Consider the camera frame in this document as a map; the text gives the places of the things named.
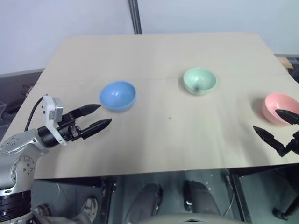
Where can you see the black table frame leg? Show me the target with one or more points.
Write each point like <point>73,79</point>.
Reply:
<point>108,191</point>
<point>240,196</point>

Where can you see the pink red bowl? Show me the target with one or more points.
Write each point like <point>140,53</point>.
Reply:
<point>273,105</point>

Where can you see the dark rounded robot leg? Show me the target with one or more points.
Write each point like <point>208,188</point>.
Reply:
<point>145,203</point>
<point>201,198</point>

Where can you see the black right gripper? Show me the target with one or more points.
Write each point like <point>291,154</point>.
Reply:
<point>293,144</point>

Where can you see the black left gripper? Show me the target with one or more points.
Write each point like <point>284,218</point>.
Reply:
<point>69,128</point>

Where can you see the grey metal pole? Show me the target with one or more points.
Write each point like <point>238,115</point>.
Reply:
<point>135,16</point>

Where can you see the brown cardboard piece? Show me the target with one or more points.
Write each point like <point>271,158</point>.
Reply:
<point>285,62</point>

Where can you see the green bowl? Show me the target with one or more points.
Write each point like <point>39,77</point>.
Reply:
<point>199,80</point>

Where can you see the blue bowl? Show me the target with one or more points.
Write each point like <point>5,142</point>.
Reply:
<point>118,96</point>

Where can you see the grey sneaker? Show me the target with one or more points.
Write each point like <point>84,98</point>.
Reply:
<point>42,210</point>
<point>91,208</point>

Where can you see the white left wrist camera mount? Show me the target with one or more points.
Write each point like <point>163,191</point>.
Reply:
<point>50,109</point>

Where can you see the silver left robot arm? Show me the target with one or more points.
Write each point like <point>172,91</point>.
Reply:
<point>13,145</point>

